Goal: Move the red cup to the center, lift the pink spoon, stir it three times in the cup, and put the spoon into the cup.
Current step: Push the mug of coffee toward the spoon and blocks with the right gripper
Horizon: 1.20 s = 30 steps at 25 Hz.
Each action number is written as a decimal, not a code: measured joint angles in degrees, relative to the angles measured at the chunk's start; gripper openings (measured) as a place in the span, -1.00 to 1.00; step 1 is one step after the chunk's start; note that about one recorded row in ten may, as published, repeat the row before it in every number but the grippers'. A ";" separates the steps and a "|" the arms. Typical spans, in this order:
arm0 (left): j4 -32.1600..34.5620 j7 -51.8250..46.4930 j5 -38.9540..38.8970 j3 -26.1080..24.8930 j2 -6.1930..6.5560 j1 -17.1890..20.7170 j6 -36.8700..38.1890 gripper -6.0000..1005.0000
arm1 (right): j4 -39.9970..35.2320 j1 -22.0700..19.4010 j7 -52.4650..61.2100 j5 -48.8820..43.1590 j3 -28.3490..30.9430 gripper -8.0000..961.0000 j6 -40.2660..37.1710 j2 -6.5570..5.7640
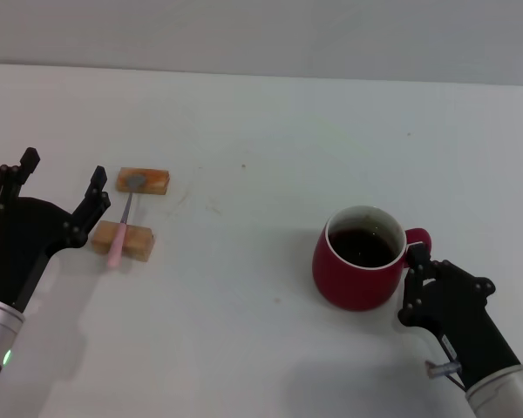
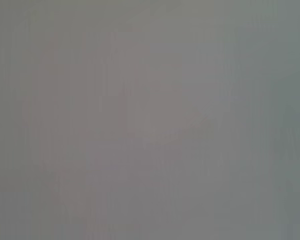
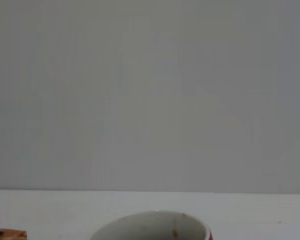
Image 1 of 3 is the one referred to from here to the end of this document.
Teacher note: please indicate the plain notched wooden block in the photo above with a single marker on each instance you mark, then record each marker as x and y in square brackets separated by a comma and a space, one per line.
[135, 244]

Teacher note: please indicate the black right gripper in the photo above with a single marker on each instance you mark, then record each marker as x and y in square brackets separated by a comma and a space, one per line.
[466, 322]

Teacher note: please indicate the orange stained wooden block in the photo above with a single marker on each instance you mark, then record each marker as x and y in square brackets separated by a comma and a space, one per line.
[157, 183]

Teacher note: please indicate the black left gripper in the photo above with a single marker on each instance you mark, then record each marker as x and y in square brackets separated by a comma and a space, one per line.
[22, 244]

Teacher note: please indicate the red cup with coffee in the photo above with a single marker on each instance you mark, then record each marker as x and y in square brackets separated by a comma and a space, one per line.
[348, 283]

